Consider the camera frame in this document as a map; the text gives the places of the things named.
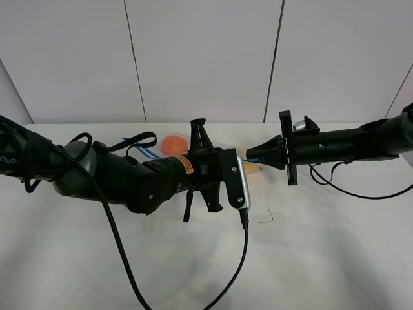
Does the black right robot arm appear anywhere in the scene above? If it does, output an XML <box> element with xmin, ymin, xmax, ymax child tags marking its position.
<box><xmin>246</xmin><ymin>105</ymin><xmax>412</xmax><ymax>185</ymax></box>

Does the orange toy fruit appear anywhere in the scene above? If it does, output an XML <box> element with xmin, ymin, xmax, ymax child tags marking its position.
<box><xmin>160</xmin><ymin>134</ymin><xmax>188</xmax><ymax>156</ymax></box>

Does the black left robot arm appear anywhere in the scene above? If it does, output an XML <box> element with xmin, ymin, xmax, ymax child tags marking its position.
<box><xmin>1</xmin><ymin>118</ymin><xmax>247</xmax><ymax>215</ymax></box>

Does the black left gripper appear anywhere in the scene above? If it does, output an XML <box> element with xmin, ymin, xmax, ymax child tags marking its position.
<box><xmin>183</xmin><ymin>118</ymin><xmax>237</xmax><ymax>212</ymax></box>

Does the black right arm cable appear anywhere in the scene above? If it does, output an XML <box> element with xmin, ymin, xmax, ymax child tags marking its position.
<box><xmin>308</xmin><ymin>160</ymin><xmax>413</xmax><ymax>200</ymax></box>

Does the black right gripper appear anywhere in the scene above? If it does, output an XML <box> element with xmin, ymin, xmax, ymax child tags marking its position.
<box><xmin>246</xmin><ymin>110</ymin><xmax>318</xmax><ymax>185</ymax></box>

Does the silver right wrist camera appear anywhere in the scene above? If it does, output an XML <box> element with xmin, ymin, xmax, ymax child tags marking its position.
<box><xmin>292</xmin><ymin>116</ymin><xmax>320</xmax><ymax>133</ymax></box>

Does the yellow toy pear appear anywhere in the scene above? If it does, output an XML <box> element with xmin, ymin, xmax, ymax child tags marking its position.
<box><xmin>236</xmin><ymin>149</ymin><xmax>263</xmax><ymax>175</ymax></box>

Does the clear blue-zipper file bag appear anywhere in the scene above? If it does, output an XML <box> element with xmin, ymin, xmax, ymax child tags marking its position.
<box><xmin>121</xmin><ymin>131</ymin><xmax>267</xmax><ymax>181</ymax></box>

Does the black left camera cable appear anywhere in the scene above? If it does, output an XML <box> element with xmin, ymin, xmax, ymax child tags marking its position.
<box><xmin>0</xmin><ymin>116</ymin><xmax>251</xmax><ymax>310</ymax></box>

